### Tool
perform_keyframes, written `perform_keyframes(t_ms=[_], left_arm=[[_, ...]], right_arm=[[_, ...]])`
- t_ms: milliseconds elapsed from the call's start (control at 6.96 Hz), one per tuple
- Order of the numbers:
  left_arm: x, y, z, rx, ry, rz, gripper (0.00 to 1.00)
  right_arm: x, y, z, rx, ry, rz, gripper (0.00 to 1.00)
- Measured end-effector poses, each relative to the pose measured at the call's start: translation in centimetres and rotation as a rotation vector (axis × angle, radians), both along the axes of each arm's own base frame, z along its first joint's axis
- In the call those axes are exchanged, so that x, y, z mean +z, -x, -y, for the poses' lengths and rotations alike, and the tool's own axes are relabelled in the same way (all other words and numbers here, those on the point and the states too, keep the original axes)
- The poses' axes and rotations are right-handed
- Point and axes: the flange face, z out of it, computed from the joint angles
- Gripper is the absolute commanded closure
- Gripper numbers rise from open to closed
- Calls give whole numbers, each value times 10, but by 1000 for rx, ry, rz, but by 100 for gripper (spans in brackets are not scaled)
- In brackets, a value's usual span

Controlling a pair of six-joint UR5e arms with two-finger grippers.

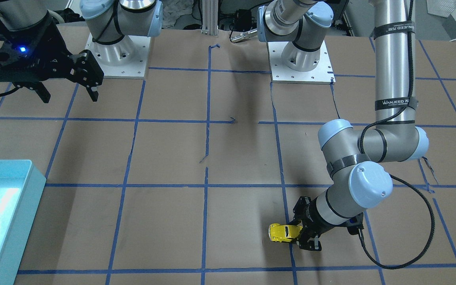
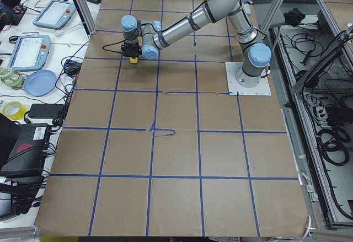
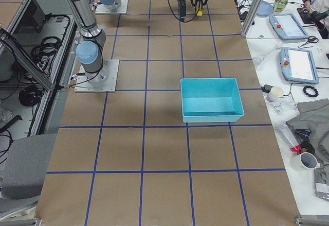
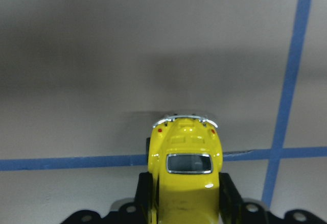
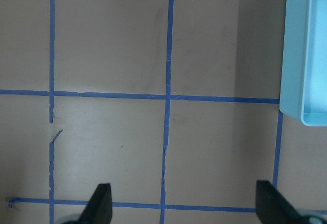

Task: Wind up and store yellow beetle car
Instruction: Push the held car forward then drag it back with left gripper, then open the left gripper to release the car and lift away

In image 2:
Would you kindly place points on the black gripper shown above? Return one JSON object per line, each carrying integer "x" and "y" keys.
{"x": 134, "y": 50}

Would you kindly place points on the yellow beetle toy car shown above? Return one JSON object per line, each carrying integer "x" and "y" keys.
{"x": 134, "y": 60}

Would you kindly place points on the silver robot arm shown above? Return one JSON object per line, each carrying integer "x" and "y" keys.
{"x": 144, "y": 38}

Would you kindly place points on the upper teach pendant tablet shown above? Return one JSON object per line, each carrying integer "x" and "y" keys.
{"x": 55, "y": 15}

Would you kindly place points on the teach pendant tablet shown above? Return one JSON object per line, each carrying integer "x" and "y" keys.
{"x": 55, "y": 15}
{"x": 30, "y": 53}

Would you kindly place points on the light blue plate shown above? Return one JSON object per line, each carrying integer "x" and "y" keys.
{"x": 40, "y": 83}

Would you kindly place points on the lower teach pendant tablet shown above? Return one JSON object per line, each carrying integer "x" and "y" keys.
{"x": 30, "y": 53}

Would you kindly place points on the black power adapter brick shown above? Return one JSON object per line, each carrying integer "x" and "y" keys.
{"x": 44, "y": 111}

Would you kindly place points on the green tape roll stack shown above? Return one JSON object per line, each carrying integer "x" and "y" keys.
{"x": 11, "y": 78}

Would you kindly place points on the yellow tape roll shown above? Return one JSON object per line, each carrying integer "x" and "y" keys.
{"x": 14, "y": 110}

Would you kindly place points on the black electronics box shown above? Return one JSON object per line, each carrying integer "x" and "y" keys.
{"x": 22, "y": 148}

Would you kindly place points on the aluminium frame post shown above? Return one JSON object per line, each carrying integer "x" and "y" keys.
{"x": 85, "y": 16}

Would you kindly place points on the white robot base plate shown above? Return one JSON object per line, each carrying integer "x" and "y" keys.
{"x": 241, "y": 84}

